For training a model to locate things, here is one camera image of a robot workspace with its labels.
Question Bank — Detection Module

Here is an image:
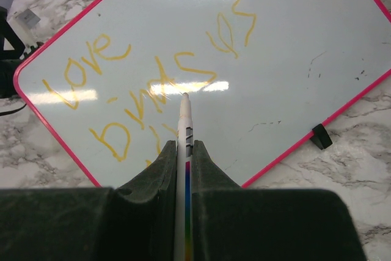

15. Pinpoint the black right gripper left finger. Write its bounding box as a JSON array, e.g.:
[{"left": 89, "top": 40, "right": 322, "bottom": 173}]
[{"left": 1, "top": 141, "right": 177, "bottom": 260}]

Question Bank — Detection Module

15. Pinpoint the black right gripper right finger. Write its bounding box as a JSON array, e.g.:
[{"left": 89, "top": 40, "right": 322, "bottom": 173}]
[{"left": 192, "top": 141, "right": 366, "bottom": 260}]

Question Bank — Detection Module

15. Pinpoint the white marker pen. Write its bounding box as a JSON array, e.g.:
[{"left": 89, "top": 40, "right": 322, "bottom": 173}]
[{"left": 174, "top": 93, "right": 193, "bottom": 260}]

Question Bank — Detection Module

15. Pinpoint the pink framed whiteboard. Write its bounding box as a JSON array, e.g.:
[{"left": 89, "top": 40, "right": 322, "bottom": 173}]
[{"left": 15, "top": 0, "right": 390, "bottom": 186}]

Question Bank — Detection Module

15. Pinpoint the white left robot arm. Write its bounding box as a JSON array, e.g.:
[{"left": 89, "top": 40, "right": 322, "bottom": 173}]
[{"left": 1, "top": 7, "right": 25, "bottom": 99}]

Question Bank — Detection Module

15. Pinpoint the black whiteboard stand clip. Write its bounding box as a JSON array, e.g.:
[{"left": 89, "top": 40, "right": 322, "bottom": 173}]
[{"left": 310, "top": 123, "right": 333, "bottom": 150}]

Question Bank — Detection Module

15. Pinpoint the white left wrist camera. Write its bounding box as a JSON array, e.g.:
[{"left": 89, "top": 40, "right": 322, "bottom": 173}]
[{"left": 8, "top": 9, "right": 40, "bottom": 50}]

